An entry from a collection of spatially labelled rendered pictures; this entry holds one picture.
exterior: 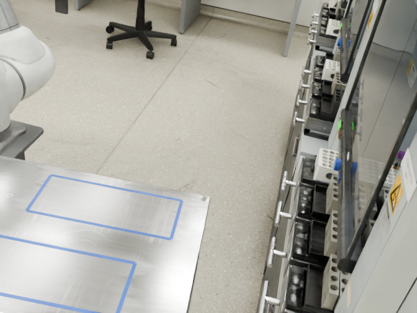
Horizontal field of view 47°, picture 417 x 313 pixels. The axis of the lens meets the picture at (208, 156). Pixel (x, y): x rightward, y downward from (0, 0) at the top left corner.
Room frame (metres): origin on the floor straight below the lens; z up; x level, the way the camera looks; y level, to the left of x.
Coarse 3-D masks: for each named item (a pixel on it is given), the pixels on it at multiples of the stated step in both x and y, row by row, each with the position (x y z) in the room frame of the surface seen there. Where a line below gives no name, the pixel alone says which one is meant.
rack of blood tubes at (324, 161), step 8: (320, 152) 1.20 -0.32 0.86; (328, 152) 1.20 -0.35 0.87; (336, 152) 1.21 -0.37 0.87; (320, 160) 1.15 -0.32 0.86; (328, 160) 1.16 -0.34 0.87; (320, 168) 1.12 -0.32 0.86; (328, 168) 1.12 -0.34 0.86; (392, 168) 1.17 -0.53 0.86; (320, 176) 1.12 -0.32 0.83; (328, 176) 1.16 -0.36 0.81; (392, 176) 1.13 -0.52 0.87; (384, 184) 1.10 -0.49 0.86; (392, 184) 1.10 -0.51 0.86
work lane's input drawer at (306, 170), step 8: (304, 160) 1.22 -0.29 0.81; (312, 160) 1.22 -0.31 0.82; (304, 168) 1.17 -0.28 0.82; (312, 168) 1.16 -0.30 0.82; (304, 176) 1.13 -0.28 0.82; (312, 176) 1.14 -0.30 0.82; (288, 184) 1.17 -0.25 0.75; (296, 184) 1.17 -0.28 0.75; (304, 184) 1.11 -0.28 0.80; (312, 184) 1.12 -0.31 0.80; (320, 184) 1.11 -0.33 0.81; (328, 184) 1.11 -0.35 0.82; (280, 192) 1.13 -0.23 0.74; (296, 192) 1.11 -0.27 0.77
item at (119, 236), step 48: (0, 192) 0.85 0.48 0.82; (48, 192) 0.88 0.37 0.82; (96, 192) 0.91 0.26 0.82; (144, 192) 0.94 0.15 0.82; (0, 240) 0.70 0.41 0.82; (48, 240) 0.73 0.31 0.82; (96, 240) 0.75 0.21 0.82; (144, 240) 0.77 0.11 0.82; (192, 240) 0.80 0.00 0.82; (0, 288) 0.58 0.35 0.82; (48, 288) 0.60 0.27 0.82; (96, 288) 0.62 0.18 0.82; (144, 288) 0.64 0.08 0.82; (192, 288) 0.94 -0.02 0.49
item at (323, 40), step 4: (320, 28) 2.46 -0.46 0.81; (324, 28) 2.46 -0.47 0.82; (320, 32) 2.38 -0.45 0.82; (324, 32) 2.39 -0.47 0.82; (316, 36) 2.49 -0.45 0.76; (320, 36) 2.36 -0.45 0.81; (324, 36) 2.37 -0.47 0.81; (328, 36) 2.37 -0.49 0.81; (332, 36) 2.36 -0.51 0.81; (308, 40) 2.42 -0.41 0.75; (312, 40) 2.43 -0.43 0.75; (316, 40) 2.36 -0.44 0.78; (320, 40) 2.36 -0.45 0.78; (324, 40) 2.36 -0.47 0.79; (328, 40) 2.35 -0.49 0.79; (332, 40) 2.35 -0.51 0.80; (308, 44) 2.38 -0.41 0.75; (316, 44) 2.36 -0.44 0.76; (320, 44) 2.36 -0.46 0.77; (324, 44) 2.36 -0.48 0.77; (328, 44) 2.35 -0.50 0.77; (332, 44) 2.35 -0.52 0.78
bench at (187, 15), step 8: (80, 0) 4.32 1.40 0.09; (88, 0) 4.49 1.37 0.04; (184, 0) 4.14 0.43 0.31; (192, 0) 4.38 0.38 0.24; (200, 0) 4.73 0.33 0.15; (296, 0) 4.01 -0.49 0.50; (80, 8) 4.32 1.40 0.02; (184, 8) 4.14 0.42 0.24; (192, 8) 4.42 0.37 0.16; (296, 8) 4.01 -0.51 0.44; (184, 16) 4.14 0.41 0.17; (192, 16) 4.46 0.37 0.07; (296, 16) 4.01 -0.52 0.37; (184, 24) 4.17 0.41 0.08; (288, 32) 4.02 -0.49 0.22; (288, 40) 4.01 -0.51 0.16; (288, 48) 4.01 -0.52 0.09
